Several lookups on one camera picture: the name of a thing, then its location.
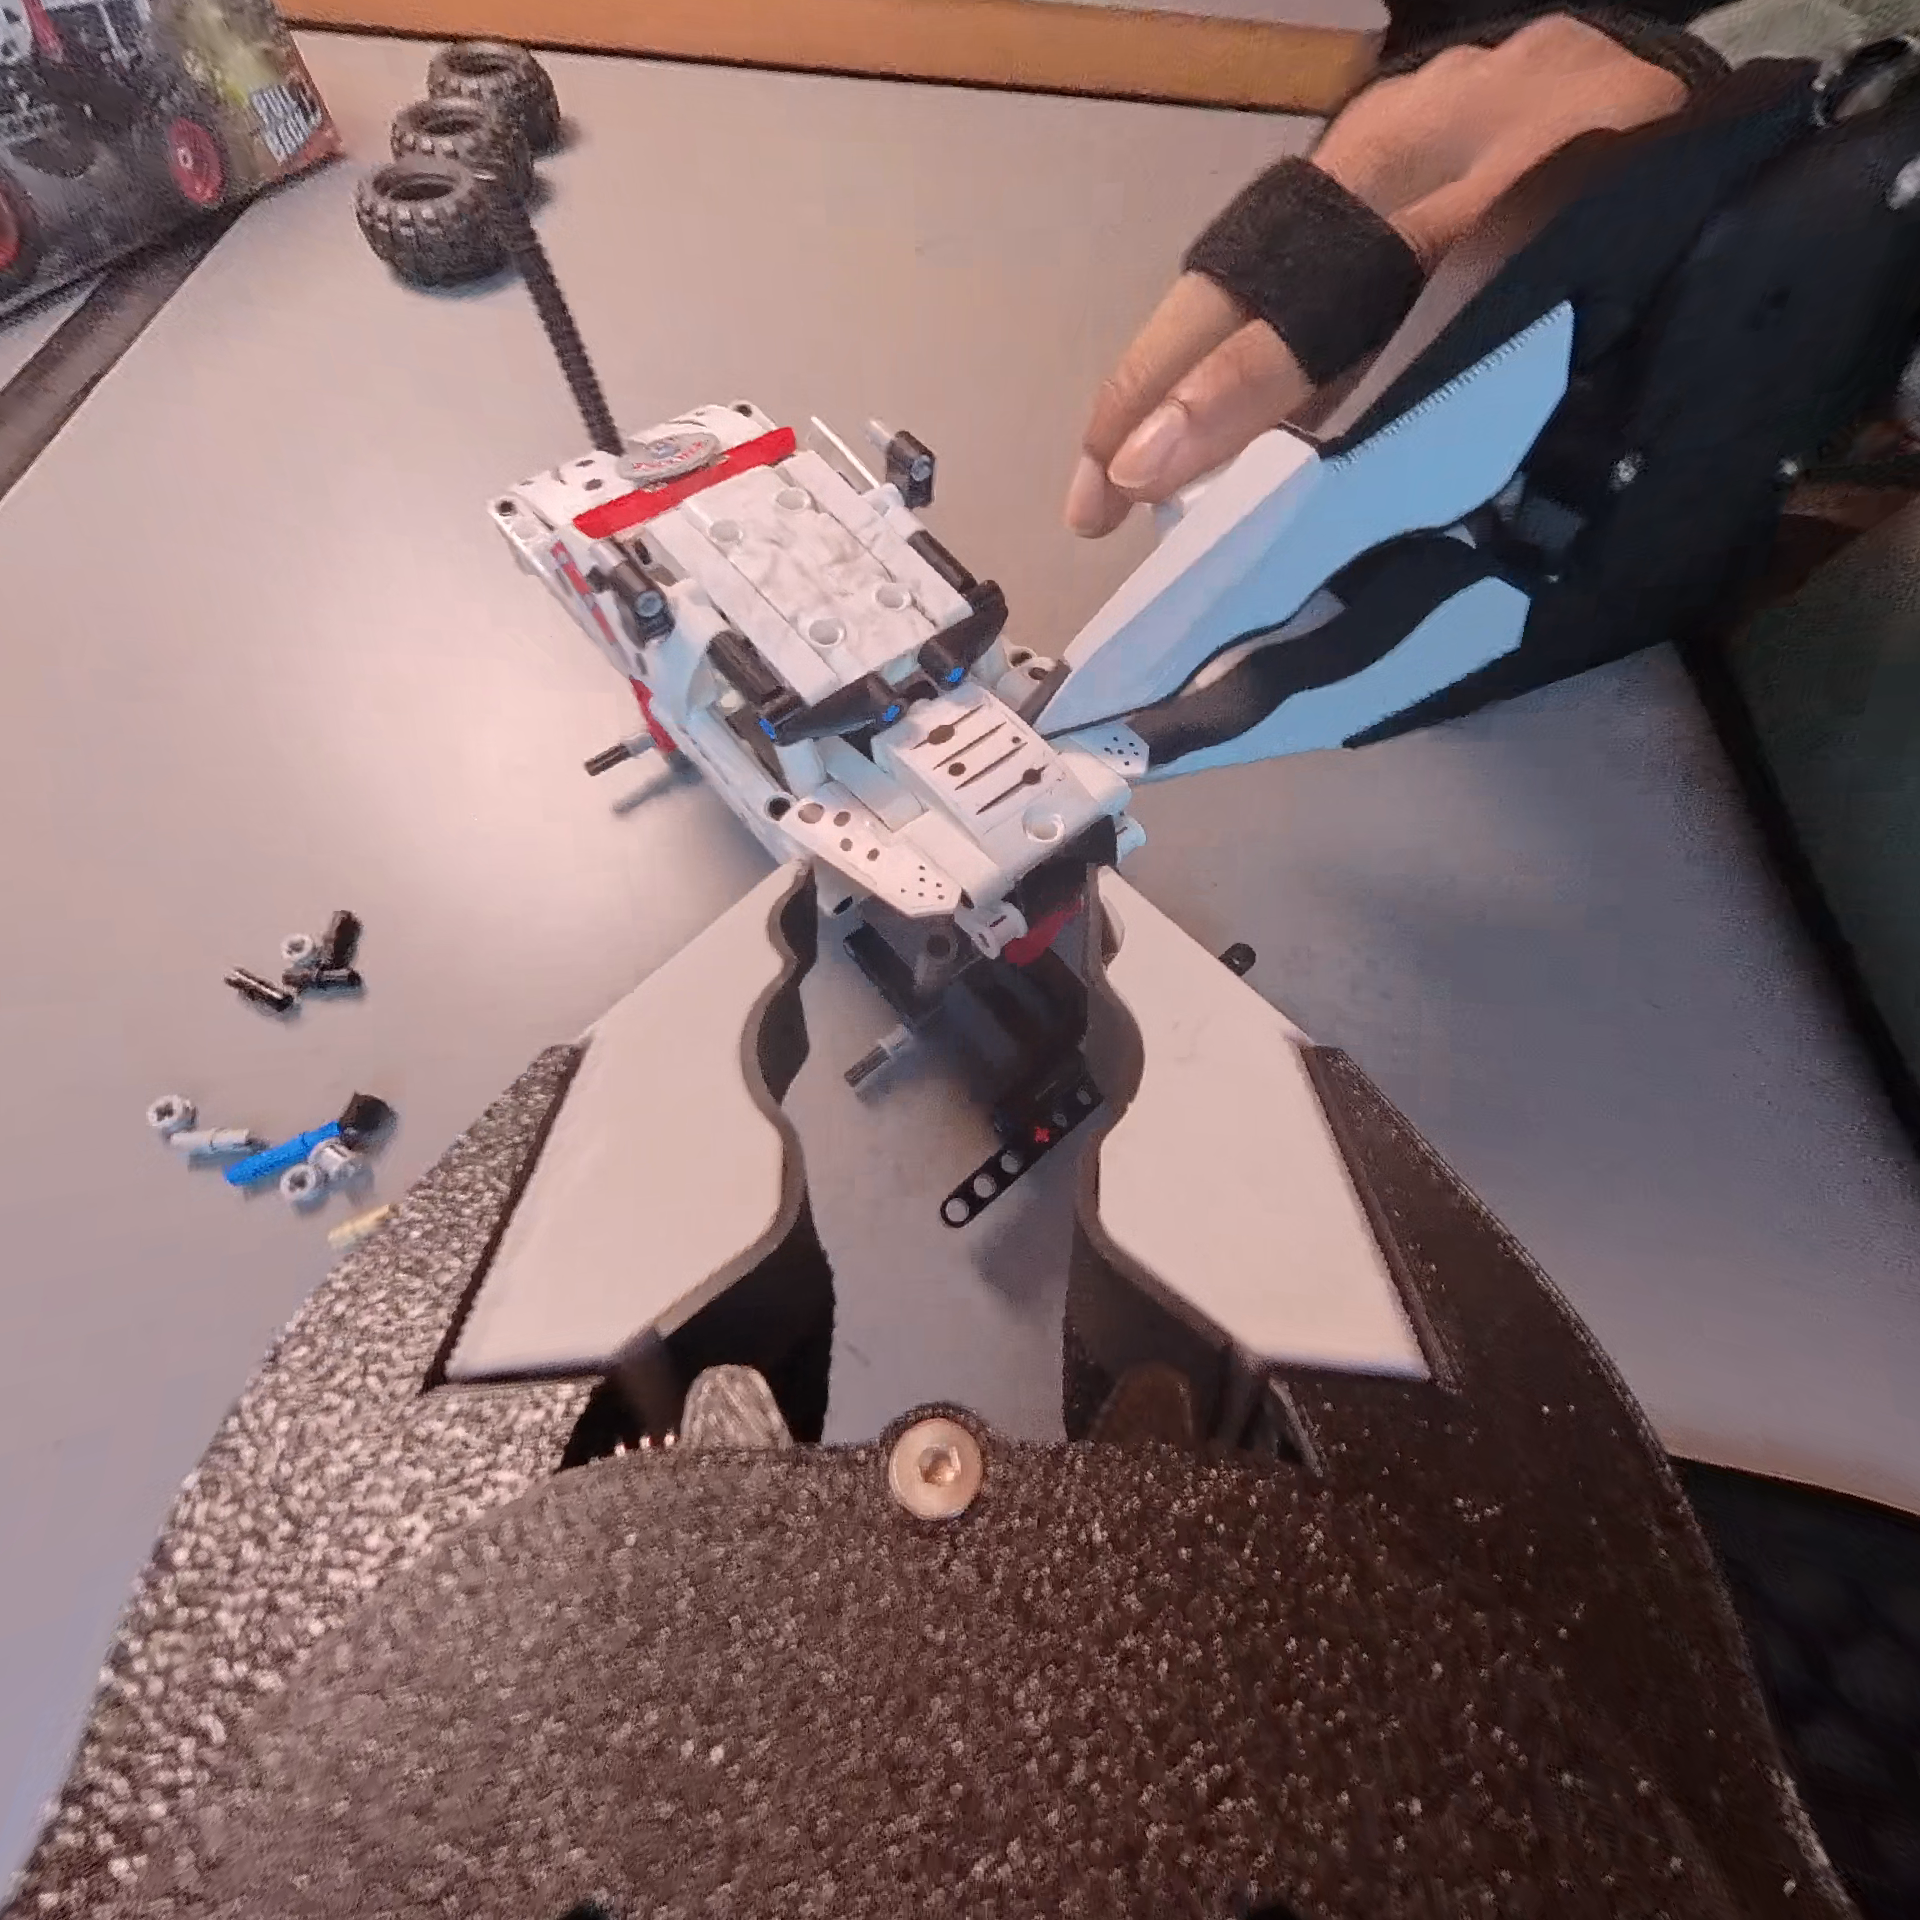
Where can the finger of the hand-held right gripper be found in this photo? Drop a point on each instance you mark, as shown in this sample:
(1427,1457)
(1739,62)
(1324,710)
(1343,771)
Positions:
(1274,555)
(1396,674)

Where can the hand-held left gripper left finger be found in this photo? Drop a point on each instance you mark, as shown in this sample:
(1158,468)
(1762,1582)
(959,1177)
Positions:
(643,1186)

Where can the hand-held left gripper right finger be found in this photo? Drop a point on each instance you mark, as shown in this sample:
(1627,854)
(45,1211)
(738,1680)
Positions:
(1260,1201)

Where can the cluster of small lego pieces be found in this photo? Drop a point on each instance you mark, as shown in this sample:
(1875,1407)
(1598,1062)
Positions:
(285,1155)

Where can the white lego monster truck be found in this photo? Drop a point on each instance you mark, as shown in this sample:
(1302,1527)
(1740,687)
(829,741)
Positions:
(810,600)

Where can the dark cardboard lego box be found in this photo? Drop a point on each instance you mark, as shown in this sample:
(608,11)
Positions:
(119,135)

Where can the person's right hand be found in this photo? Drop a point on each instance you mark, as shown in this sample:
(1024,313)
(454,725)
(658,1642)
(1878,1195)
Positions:
(1501,119)

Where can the wood edged table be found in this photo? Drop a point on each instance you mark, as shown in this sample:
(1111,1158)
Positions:
(824,45)

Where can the black wrist rest pad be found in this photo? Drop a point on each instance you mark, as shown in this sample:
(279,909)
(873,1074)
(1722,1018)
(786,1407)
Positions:
(1815,1697)

